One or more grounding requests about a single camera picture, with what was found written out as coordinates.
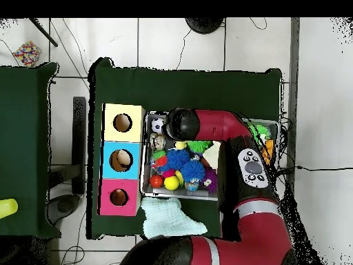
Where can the purple spiky ball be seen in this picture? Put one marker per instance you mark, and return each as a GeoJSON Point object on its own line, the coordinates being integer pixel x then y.
{"type": "Point", "coordinates": [210, 180]}

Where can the black rod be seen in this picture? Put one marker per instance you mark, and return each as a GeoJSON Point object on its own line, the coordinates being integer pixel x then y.
{"type": "Point", "coordinates": [43, 32]}

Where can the yellow cup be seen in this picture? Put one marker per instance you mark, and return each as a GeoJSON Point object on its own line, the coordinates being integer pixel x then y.
{"type": "Point", "coordinates": [7, 208]}

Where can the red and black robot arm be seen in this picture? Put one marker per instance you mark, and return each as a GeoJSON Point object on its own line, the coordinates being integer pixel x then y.
{"type": "Point", "coordinates": [220, 126]}

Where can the wooden box with three holes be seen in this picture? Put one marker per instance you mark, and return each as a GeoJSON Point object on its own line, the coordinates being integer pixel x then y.
{"type": "Point", "coordinates": [134, 165]}

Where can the black round stand base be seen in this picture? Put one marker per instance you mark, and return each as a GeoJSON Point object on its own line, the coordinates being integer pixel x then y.
{"type": "Point", "coordinates": [203, 24]}

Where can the yellow plush toy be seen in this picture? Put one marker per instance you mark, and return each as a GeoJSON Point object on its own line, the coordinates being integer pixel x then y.
{"type": "Point", "coordinates": [180, 145]}

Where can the small soccer ball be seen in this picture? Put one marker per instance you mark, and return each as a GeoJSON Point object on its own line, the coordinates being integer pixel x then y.
{"type": "Point", "coordinates": [158, 125]}

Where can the large blue spiky ball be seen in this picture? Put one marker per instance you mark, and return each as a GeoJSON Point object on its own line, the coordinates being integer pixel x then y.
{"type": "Point", "coordinates": [177, 159]}

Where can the clear mesh bin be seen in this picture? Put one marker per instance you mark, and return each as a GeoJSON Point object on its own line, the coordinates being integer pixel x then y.
{"type": "Point", "coordinates": [144, 165]}

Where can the yellow-green ball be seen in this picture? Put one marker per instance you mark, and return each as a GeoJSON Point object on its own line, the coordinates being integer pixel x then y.
{"type": "Point", "coordinates": [171, 183]}

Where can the multicoloured patterned object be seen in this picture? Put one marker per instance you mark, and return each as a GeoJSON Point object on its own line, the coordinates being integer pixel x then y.
{"type": "Point", "coordinates": [26, 53]}

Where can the mint green cloth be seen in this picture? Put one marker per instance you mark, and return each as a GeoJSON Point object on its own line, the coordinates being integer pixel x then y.
{"type": "Point", "coordinates": [165, 218]}

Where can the black chair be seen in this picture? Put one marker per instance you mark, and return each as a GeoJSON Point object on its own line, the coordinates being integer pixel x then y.
{"type": "Point", "coordinates": [79, 143]}

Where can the dark green tablecloth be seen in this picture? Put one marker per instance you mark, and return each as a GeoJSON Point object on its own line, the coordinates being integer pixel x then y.
{"type": "Point", "coordinates": [25, 149]}
{"type": "Point", "coordinates": [165, 88]}

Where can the cream waffle cloth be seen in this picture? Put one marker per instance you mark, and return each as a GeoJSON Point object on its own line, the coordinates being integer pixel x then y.
{"type": "Point", "coordinates": [212, 155]}

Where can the red ball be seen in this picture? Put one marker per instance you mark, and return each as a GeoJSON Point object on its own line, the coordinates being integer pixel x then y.
{"type": "Point", "coordinates": [156, 181]}

